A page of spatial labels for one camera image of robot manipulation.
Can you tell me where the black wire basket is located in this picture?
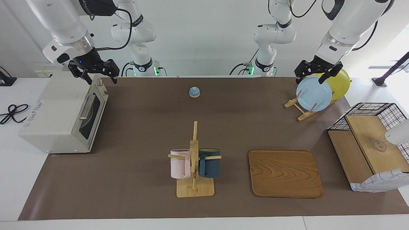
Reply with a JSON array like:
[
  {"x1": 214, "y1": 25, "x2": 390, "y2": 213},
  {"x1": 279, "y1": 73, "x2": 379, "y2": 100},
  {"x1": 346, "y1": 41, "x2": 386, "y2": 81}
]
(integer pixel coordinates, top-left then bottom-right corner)
[{"x1": 328, "y1": 102, "x2": 409, "y2": 160}]

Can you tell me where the light blue plate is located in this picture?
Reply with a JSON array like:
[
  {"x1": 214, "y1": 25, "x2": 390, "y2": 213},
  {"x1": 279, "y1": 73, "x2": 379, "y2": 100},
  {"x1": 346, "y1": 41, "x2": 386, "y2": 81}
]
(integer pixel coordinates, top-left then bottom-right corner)
[{"x1": 296, "y1": 77, "x2": 333, "y2": 112}]

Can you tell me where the brown table mat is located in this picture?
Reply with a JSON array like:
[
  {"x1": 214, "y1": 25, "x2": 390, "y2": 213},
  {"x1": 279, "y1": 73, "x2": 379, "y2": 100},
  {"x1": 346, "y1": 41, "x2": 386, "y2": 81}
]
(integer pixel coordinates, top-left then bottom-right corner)
[{"x1": 18, "y1": 77, "x2": 409, "y2": 221}]

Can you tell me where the black stand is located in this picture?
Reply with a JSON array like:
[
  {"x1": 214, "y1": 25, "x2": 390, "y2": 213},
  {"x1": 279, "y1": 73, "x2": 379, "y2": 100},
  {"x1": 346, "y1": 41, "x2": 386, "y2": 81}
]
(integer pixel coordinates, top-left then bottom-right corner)
[{"x1": 372, "y1": 52, "x2": 409, "y2": 87}]

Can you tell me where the coiled black cable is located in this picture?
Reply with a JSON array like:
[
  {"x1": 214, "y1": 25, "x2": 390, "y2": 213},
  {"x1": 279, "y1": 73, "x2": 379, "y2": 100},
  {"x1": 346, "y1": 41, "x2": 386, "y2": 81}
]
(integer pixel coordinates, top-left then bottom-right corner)
[{"x1": 0, "y1": 104, "x2": 30, "y2": 125}]

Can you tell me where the brown wooden tray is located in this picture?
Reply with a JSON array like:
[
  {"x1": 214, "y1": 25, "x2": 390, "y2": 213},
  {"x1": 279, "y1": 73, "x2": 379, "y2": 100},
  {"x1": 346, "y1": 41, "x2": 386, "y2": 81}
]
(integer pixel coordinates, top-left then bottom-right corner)
[{"x1": 249, "y1": 149, "x2": 324, "y2": 198}]

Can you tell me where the wooden mug tree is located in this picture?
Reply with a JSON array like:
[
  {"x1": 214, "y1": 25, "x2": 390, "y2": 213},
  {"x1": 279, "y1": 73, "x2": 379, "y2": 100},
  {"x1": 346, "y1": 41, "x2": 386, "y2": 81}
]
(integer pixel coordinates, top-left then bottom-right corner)
[{"x1": 168, "y1": 121, "x2": 222, "y2": 198}]

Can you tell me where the pink mug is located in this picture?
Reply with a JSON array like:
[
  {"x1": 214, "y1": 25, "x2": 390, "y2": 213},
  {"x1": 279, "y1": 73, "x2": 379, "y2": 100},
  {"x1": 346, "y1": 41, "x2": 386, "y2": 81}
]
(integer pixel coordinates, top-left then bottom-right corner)
[{"x1": 170, "y1": 149, "x2": 191, "y2": 179}]

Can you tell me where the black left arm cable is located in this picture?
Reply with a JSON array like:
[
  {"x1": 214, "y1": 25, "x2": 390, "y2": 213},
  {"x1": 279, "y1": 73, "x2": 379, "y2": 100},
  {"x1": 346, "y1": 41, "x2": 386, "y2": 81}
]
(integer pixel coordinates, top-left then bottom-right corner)
[{"x1": 351, "y1": 19, "x2": 379, "y2": 51}]

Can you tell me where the glass oven door with handle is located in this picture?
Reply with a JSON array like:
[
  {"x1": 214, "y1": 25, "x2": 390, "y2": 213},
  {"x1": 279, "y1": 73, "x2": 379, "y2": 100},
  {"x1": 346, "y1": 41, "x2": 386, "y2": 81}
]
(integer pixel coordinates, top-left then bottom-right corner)
[{"x1": 72, "y1": 75, "x2": 109, "y2": 153}]

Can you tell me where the wooden plate rack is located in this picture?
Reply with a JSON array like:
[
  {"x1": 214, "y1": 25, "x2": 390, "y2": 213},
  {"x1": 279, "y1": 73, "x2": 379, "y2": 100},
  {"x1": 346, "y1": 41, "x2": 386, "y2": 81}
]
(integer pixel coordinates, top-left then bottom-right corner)
[{"x1": 284, "y1": 89, "x2": 336, "y2": 122}]

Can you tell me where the black base cable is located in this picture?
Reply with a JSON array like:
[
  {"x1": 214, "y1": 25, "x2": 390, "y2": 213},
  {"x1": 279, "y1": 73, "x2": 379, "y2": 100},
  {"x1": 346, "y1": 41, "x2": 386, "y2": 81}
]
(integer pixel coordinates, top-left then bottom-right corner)
[
  {"x1": 121, "y1": 62, "x2": 135, "y2": 77},
  {"x1": 229, "y1": 48, "x2": 259, "y2": 76}
]

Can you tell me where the small clear glass bowl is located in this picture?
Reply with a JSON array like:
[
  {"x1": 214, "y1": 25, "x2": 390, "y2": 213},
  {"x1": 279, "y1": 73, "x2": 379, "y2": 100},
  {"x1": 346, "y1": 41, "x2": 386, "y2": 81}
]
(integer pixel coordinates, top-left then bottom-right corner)
[{"x1": 372, "y1": 139, "x2": 388, "y2": 152}]

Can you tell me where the yellow plate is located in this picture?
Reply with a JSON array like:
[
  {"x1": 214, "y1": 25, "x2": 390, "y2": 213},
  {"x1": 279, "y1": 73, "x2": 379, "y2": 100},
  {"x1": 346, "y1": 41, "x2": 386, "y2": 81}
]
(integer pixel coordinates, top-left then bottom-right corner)
[{"x1": 315, "y1": 68, "x2": 351, "y2": 101}]

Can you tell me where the dark teal mug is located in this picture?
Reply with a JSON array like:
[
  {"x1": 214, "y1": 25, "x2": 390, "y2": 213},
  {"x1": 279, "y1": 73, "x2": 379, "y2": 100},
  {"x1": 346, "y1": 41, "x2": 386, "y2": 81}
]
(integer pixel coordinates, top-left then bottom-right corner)
[{"x1": 199, "y1": 148, "x2": 221, "y2": 178}]

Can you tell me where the white toaster oven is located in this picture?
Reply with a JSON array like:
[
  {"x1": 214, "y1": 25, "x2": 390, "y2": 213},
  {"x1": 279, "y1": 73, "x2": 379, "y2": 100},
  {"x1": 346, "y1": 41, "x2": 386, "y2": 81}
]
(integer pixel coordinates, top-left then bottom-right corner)
[{"x1": 18, "y1": 71, "x2": 96, "y2": 154}]

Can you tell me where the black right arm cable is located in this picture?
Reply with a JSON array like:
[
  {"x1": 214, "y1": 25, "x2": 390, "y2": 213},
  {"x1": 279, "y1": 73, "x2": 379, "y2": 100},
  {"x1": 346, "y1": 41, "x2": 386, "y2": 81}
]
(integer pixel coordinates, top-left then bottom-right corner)
[{"x1": 96, "y1": 8, "x2": 133, "y2": 51}]

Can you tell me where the white rounded casing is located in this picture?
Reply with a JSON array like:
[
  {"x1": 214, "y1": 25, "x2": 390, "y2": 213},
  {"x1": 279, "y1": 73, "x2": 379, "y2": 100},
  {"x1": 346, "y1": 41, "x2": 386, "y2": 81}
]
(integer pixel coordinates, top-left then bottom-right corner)
[{"x1": 385, "y1": 119, "x2": 409, "y2": 146}]

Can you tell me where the wire basket wooden shelf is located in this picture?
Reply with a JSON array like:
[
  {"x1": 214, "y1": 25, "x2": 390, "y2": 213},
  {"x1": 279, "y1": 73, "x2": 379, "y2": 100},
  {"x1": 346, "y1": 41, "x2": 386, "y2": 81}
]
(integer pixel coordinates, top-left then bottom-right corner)
[{"x1": 328, "y1": 115, "x2": 409, "y2": 189}]

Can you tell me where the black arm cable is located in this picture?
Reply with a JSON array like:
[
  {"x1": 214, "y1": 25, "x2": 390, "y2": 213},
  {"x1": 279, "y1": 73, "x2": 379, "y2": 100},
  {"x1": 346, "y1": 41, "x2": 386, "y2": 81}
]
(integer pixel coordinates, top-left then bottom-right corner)
[
  {"x1": 96, "y1": 8, "x2": 133, "y2": 51},
  {"x1": 351, "y1": 19, "x2": 379, "y2": 51}
]

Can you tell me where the white socket box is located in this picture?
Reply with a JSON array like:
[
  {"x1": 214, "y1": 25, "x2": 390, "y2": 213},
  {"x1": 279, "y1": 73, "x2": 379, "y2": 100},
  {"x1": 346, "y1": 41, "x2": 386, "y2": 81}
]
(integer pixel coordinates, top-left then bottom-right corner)
[{"x1": 35, "y1": 62, "x2": 69, "y2": 78}]

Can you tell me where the black desk mount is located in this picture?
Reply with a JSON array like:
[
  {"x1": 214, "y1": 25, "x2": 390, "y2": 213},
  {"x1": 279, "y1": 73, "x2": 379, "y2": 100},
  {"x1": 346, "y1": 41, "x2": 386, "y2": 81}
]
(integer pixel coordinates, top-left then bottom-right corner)
[{"x1": 0, "y1": 66, "x2": 17, "y2": 87}]

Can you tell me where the white checked cloth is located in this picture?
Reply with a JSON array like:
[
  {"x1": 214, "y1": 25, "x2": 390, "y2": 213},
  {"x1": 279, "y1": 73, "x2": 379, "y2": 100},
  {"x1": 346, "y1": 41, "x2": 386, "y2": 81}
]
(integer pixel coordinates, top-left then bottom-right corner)
[{"x1": 350, "y1": 168, "x2": 409, "y2": 193}]

